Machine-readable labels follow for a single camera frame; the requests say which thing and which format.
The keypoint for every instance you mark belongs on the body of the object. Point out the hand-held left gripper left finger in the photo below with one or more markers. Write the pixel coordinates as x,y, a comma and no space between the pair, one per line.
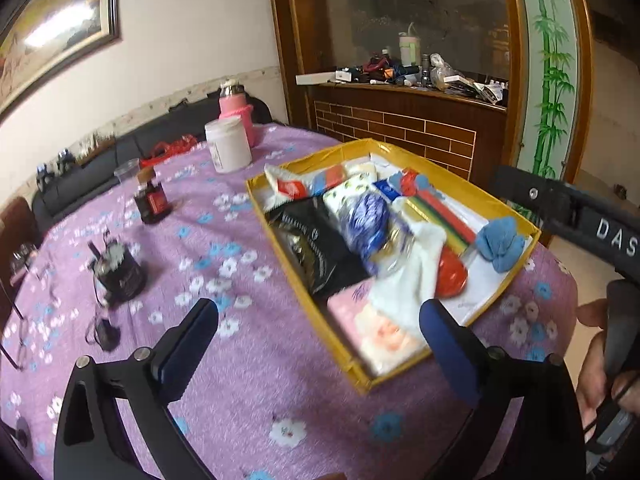
190,345

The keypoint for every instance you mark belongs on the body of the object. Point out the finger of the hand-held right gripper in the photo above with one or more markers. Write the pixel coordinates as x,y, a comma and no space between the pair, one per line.
530,195

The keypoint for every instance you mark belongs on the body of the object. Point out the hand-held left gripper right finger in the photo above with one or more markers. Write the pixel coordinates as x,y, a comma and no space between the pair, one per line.
450,350

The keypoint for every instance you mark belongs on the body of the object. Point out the blue sock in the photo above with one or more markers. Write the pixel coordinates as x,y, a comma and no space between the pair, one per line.
502,245

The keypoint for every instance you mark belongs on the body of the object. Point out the pink tissue pack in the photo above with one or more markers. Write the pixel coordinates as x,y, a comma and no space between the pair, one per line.
380,330

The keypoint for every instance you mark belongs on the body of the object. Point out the red shiny pouch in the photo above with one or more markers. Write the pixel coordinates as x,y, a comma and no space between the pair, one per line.
454,272

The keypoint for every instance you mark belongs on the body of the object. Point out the white sock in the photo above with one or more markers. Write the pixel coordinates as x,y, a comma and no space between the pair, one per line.
415,270

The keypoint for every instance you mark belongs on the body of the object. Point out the multicolour sponge pack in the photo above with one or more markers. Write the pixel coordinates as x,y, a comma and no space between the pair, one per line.
442,225

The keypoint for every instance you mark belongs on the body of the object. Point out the yellow tray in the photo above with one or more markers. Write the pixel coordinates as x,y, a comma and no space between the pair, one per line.
350,365

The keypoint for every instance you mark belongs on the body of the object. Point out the blue white patterned pouch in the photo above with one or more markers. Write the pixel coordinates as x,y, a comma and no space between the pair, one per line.
367,222

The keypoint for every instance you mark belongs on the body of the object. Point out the black gold-print snack packet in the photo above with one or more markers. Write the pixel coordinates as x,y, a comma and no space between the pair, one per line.
310,240

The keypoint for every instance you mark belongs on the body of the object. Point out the white plastic packet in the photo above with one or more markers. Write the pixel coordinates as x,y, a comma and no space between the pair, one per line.
360,167

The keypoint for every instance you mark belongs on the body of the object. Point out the white red-label packet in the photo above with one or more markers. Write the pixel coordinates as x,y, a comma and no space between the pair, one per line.
290,187

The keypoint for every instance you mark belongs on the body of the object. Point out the red blue sponge pack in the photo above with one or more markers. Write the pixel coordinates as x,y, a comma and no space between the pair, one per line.
326,179

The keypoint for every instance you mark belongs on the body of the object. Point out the person's right hand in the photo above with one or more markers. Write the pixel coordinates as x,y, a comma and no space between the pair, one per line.
592,370

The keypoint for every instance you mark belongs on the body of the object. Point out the purple floral tablecloth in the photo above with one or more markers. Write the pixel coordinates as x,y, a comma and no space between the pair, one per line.
240,385

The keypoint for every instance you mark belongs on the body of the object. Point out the small black device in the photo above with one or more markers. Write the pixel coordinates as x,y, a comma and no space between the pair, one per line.
106,334

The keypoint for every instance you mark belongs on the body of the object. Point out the black round container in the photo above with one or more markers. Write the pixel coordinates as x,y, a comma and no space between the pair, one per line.
120,275

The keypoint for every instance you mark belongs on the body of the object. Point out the bamboo print glass panel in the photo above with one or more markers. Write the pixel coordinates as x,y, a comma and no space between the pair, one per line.
547,60

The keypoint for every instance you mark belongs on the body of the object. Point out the pile of counter clutter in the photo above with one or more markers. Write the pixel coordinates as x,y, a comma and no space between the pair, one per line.
450,80

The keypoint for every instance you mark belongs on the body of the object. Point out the wooden brick-pattern counter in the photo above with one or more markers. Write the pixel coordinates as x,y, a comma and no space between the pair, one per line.
400,130

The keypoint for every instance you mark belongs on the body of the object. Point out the dark red-label bottle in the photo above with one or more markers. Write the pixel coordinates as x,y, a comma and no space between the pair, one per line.
152,202

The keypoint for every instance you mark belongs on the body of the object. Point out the clear plastic cup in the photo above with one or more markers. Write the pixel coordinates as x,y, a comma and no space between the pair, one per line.
127,170

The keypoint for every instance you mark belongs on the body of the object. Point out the white green bottle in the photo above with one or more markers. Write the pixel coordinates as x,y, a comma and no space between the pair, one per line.
407,50

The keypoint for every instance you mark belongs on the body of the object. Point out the black sofa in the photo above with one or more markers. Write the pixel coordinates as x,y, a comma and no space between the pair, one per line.
100,170

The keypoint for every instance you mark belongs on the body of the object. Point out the red plastic bag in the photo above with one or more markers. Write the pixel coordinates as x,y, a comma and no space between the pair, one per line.
170,149

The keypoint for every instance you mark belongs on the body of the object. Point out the white plastic jar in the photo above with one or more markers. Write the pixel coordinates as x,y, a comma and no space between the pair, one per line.
227,145

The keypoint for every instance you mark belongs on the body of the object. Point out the brown leather chair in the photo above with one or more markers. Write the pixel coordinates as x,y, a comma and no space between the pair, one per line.
17,230

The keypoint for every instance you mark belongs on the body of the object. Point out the small black gadget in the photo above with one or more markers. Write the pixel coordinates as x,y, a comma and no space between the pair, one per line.
45,173
66,157

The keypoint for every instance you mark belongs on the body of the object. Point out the pink water bottle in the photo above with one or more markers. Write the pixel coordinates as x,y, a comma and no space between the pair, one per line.
235,110

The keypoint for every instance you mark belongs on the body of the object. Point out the white flat box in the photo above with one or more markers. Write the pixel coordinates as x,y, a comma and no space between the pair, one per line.
315,79

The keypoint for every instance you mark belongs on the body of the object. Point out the wooden partition frame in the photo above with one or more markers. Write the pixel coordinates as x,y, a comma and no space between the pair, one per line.
290,35

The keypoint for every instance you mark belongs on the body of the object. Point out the framed wall painting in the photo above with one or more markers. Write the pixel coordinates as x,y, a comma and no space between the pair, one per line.
50,30

